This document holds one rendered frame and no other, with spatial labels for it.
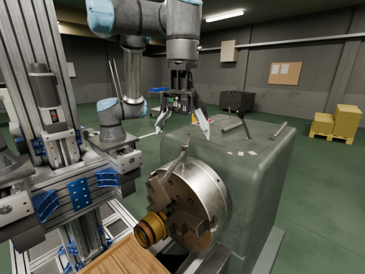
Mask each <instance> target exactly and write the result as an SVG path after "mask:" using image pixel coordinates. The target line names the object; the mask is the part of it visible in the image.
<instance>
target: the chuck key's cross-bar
mask: <svg viewBox="0 0 365 274"><path fill-rule="evenodd" d="M190 141H191V137H189V138H188V139H187V141H186V144H188V146H189V143H190ZM185 153H186V151H184V150H183V151H182V152H181V155H180V156H179V158H178V159H177V160H176V161H175V162H174V163H173V164H172V165H171V167H170V168H169V169H168V170H167V171H166V172H165V173H164V174H163V175H162V177H161V178H160V179H159V180H158V184H159V185H163V184H164V182H165V181H166V180H167V178H168V177H169V176H170V175H171V173H172V172H173V171H174V169H175V168H176V167H177V166H178V164H179V163H180V162H181V161H182V159H183V157H184V155H185Z"/></svg>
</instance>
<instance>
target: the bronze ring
mask: <svg viewBox="0 0 365 274"><path fill-rule="evenodd" d="M166 219H167V216H166V215H165V214H164V213H163V212H161V211H159V212H157V213H155V212H153V211H149V212H148V213H147V215H146V216H145V217H144V218H142V219H141V220H140V222H139V223H138V224H136V225H135V226H134V229H133V230H134V235H135V238H136V240H137V241H138V243H139V244H140V245H141V246H142V247H143V248H144V249H146V250H147V249H149V248H150V247H151V246H152V245H153V244H157V243H158V242H159V241H160V240H161V239H164V238H165V237H166V235H167V231H166V227H165V225H164V223H163V222H164V221H165V220H166Z"/></svg>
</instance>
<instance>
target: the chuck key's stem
mask: <svg viewBox="0 0 365 274"><path fill-rule="evenodd" d="M183 150H184V151H186V153H185V155H184V157H183V159H182V161H181V162H182V167H181V168H182V169H186V162H187V154H188V144H181V152H182V151H183Z"/></svg>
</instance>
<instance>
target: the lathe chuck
mask: <svg viewBox="0 0 365 274"><path fill-rule="evenodd" d="M175 161H176V160H173V161H171V162H169V163H168V164H166V165H164V166H162V167H160V168H158V169H156V170H155V172H156V173H157V174H158V176H159V178H161V177H162V175H163V174H164V173H165V172H166V171H167V170H168V169H169V168H170V167H171V165H172V164H173V163H174V162H175ZM181 165H182V162H180V163H179V164H178V166H177V167H176V168H175V169H174V171H173V172H172V173H171V175H170V176H169V177H168V178H167V180H166V181H165V182H164V184H163V185H164V187H165V188H166V190H167V192H168V194H169V196H170V198H172V199H173V200H172V202H171V203H170V204H168V205H167V206H165V207H164V208H163V209H161V210H160V211H161V212H163V213H164V214H167V213H168V212H170V209H171V208H173V209H174V208H175V209H176V210H178V209H179V208H182V209H183V210H185V211H187V212H189V213H192V214H195V215H197V216H199V217H202V218H204V219H206V220H209V221H211V220H212V217H213V216H215V223H216V225H215V229H212V230H211V231H209V230H206V231H205V232H204V233H203V234H202V235H201V236H200V238H199V239H198V238H196V237H195V236H193V235H190V234H188V233H186V234H185V235H184V236H183V237H182V236H180V235H179V234H177V233H175V234H174V235H173V236H172V237H171V238H172V239H173V240H174V241H175V242H176V243H178V244H179V245H180V246H182V247H184V248H186V249H188V250H190V251H195V252H201V251H204V250H206V249H207V248H208V247H209V246H210V245H211V244H212V242H213V241H214V240H215V238H216V237H217V236H218V234H219V233H220V232H221V231H222V229H223V228H224V226H225V223H226V206H225V202H224V198H223V196H222V194H221V192H220V190H219V188H218V186H217V185H216V183H215V182H214V181H213V179H212V178H211V177H210V176H209V175H208V174H207V173H206V172H205V171H204V170H203V169H202V168H200V167H199V166H198V165H196V164H194V163H192V162H190V161H187V162H186V166H188V170H181V169H179V166H181ZM153 173H154V172H152V173H151V174H150V176H149V178H148V180H150V179H151V178H153V175H152V174H153Z"/></svg>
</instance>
